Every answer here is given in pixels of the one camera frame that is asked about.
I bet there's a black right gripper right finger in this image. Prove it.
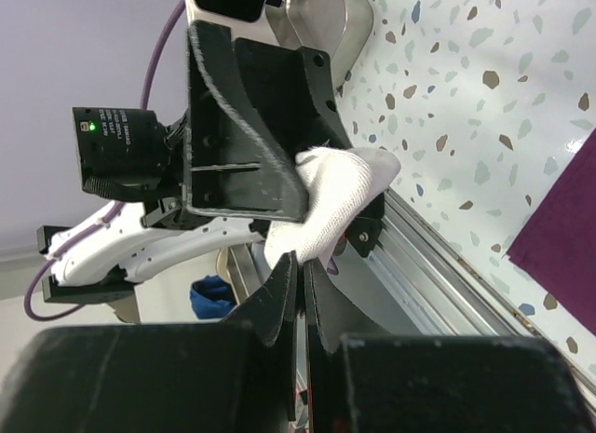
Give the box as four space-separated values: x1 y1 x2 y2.
304 260 354 354

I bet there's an aluminium table edge rail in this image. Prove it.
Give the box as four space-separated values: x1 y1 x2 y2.
223 185 596 397

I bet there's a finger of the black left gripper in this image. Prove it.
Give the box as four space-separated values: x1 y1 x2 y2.
235 38 352 149
183 20 309 222

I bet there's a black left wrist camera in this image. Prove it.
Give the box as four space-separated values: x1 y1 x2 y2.
72 107 187 202

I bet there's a blue object on floor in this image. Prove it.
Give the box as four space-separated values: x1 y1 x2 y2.
190 276 236 319

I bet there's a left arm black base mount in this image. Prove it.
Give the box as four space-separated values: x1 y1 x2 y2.
345 193 385 258

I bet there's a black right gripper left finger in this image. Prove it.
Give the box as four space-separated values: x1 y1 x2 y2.
218 252 298 419

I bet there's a white gauze pad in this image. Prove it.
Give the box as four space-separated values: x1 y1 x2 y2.
264 146 401 268

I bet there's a stainless steel tray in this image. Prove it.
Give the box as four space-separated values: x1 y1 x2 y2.
264 0 373 90

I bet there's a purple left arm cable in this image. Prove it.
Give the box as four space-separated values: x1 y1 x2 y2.
23 0 187 321

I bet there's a purple surgical drape cloth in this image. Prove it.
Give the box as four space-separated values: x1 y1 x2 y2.
508 134 595 332

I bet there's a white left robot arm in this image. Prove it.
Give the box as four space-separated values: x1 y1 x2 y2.
38 0 350 304

